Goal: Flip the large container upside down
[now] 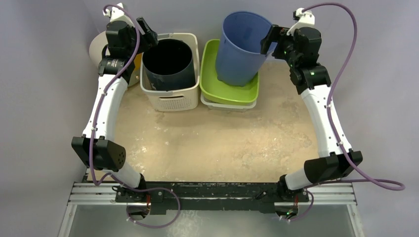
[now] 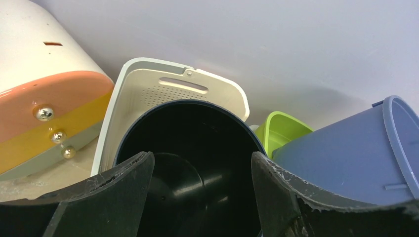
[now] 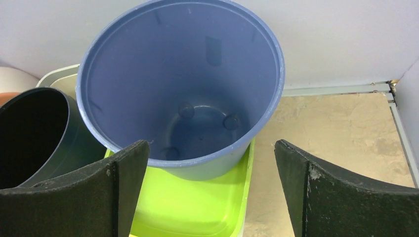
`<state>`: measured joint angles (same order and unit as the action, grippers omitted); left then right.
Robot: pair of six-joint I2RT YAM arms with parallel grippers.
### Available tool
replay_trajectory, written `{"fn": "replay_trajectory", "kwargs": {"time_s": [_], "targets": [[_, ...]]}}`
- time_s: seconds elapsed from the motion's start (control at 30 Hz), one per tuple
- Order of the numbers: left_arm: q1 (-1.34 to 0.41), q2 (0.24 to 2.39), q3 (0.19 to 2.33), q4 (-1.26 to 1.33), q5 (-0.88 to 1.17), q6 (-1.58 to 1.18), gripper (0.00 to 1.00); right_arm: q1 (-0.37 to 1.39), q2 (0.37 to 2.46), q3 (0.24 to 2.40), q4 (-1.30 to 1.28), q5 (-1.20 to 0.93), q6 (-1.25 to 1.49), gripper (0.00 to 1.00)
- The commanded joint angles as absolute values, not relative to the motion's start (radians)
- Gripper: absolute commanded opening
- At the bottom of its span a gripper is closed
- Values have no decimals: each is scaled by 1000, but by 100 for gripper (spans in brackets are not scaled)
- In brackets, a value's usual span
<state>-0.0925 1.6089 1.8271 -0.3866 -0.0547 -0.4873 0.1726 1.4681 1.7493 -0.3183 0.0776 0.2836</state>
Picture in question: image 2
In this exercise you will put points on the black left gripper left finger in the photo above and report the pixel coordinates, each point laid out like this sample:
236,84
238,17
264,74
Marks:
109,204

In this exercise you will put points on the white pastel drawer cabinet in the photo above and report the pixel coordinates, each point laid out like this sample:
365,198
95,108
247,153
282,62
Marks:
53,96

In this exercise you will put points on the blue plastic bucket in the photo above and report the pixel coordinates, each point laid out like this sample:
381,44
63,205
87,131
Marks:
371,157

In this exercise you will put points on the cream perforated storage basket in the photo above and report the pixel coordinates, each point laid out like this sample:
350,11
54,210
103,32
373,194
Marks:
144,83

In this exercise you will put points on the lime green plastic basin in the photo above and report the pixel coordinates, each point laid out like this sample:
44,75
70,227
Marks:
278,129

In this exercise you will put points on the black cylindrical bucket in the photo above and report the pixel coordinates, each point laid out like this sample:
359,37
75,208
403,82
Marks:
201,184

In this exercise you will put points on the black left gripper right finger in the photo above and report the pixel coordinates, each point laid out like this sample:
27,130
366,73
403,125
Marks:
289,206

